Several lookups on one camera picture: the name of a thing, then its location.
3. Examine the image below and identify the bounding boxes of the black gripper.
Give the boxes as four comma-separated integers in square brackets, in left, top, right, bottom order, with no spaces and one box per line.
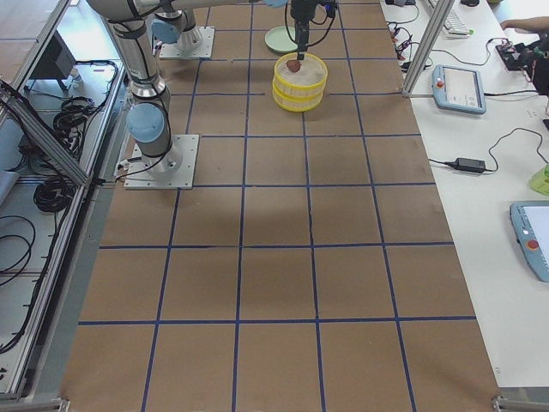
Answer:
[290,0,339,61]

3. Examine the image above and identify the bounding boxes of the brown bun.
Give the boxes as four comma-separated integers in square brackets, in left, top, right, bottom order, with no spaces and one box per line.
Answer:
[286,59,301,73]

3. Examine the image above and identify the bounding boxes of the yellow steamer basket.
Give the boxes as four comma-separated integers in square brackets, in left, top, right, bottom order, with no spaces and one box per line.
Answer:
[272,82,324,112]
[274,52,328,88]

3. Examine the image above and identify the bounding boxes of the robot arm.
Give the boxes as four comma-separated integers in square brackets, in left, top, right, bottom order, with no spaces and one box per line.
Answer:
[151,1,338,62]
[88,1,182,175]

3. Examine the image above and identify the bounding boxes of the person's hand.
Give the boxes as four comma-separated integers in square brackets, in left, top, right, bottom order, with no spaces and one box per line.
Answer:
[500,16,549,33]

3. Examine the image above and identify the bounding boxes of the light green plate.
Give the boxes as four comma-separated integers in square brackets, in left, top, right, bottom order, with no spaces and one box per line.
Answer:
[264,26,297,54]

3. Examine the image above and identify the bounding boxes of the white keyboard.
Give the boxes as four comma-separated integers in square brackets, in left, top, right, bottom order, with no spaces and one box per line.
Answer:
[443,9,471,37]

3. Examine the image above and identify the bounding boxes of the teach pendant with red button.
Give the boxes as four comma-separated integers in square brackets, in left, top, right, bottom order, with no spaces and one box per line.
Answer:
[431,64,486,115]

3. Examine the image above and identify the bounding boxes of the black power adapter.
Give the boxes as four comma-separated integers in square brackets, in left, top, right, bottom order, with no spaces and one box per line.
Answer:
[453,157,486,173]

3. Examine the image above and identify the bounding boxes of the black monitor box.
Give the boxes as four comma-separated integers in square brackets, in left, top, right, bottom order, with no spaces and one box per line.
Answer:
[30,31,76,91]

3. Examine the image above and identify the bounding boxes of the green plastic object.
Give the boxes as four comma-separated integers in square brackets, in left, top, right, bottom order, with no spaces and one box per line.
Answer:
[528,164,549,196]

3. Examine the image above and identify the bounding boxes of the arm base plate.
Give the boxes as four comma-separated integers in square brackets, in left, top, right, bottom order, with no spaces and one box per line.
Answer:
[124,135,199,190]
[160,27,215,60]

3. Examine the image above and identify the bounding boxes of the aluminium frame post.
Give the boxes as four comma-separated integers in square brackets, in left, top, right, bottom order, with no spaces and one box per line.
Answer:
[401,0,454,98]

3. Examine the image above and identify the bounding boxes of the black tool with wires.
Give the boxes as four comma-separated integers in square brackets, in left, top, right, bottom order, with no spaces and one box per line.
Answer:
[496,37,548,95]

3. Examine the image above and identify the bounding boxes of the aluminium frame rail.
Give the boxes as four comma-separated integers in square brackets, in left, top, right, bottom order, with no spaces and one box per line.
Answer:
[0,0,130,190]

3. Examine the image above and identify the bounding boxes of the coiled black cables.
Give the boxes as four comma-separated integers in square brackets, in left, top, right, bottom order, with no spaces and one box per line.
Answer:
[0,96,108,353]

